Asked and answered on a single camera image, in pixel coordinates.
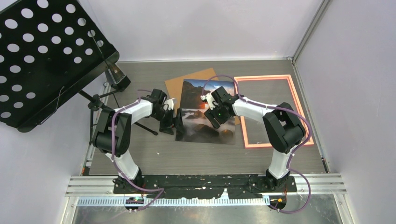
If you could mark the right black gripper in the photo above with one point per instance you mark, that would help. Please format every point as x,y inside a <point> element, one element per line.
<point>210,115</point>

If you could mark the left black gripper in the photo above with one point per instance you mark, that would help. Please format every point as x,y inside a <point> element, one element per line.
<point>167,127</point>

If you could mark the sunset landscape photo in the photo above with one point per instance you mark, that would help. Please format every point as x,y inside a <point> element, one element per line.
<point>197,127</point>

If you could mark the orange wooden picture frame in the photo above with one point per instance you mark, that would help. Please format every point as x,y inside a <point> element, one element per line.
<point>272,78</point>

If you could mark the transparent plastic sheet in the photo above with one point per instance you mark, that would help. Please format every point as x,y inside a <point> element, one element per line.
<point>267,92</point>

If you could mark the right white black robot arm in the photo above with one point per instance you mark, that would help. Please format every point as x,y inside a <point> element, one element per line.
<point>283,127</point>

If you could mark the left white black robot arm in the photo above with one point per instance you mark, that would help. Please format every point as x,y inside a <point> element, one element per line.
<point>113,132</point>

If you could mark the black perforated music stand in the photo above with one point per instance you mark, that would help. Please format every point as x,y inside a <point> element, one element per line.
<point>50,50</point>

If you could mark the aluminium corner profile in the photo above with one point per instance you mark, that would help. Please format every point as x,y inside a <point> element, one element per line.
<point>310,30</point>

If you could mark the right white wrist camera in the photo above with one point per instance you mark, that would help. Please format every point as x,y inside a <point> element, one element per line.
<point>209,99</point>

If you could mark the black mounting base plate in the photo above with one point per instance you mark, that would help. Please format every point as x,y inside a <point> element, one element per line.
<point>248,186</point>

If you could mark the aluminium rail front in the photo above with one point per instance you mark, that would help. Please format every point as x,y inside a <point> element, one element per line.
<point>102,185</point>

